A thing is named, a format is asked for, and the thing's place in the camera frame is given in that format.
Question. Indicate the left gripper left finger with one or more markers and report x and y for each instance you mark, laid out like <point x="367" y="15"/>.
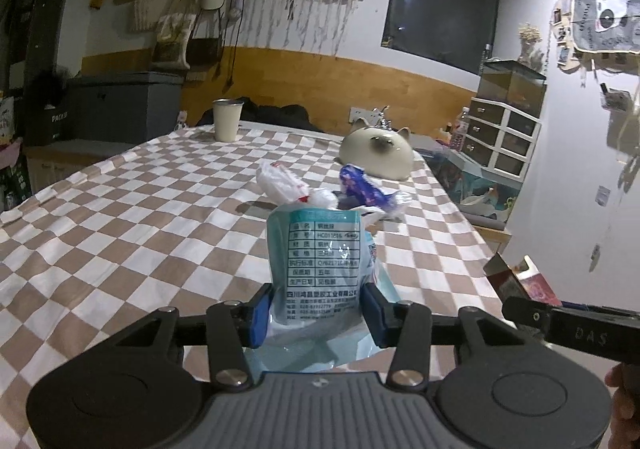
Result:
<point x="232" y="327"/>

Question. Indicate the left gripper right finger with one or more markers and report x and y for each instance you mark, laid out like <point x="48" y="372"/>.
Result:
<point x="406" y="327"/>

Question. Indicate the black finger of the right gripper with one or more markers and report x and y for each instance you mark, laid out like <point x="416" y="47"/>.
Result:
<point x="602" y="332"/>

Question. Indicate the light blue labelled plastic bag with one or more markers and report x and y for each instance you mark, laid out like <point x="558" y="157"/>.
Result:
<point x="319" y="259"/>

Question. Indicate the small brown carton box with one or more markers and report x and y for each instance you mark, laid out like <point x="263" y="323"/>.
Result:
<point x="523" y="280"/>

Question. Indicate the white plastic bag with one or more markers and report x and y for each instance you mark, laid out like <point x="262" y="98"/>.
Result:
<point x="282" y="186"/>

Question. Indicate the blue purple plastic wrapper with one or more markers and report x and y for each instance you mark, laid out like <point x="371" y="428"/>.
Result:
<point x="357" y="191"/>

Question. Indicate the person's right hand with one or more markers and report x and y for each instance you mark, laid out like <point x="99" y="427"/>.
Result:
<point x="624" y="425"/>

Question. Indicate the checkered tablecloth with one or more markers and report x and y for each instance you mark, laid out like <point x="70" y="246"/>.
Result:
<point x="180" y="221"/>

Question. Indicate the glass fish tank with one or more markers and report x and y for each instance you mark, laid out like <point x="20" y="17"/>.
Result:
<point x="486" y="199"/>

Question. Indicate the cream cat-shaped ceramic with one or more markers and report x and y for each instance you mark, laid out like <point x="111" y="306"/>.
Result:
<point x="379" y="152"/>

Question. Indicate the white drawer organizer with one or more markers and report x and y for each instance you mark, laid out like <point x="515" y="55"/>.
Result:
<point x="500" y="138"/>

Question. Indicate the white paper cup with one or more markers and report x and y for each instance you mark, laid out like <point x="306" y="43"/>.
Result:
<point x="227" y="114"/>

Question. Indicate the dark grey storage box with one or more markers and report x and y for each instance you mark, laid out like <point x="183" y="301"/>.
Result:
<point x="127" y="107"/>

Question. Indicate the white wall socket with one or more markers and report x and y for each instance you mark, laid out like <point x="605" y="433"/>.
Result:
<point x="370" y="116"/>

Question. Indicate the dark wall screen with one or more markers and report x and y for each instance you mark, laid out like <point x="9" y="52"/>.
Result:
<point x="458" y="33"/>

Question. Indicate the white macrame wall hanging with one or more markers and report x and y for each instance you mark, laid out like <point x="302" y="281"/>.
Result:
<point x="317" y="26"/>

